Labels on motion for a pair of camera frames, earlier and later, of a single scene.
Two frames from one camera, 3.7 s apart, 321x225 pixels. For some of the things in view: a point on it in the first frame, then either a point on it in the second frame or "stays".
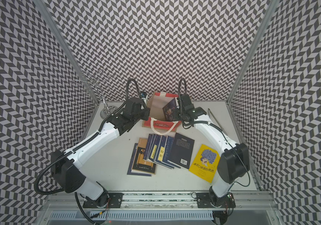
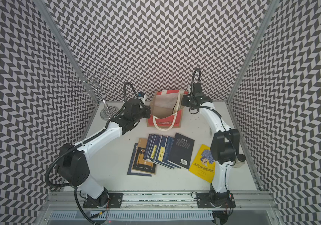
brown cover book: [139, 164] stays
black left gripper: [147, 112] stays
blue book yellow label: [157, 150] stays
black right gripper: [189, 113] -> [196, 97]
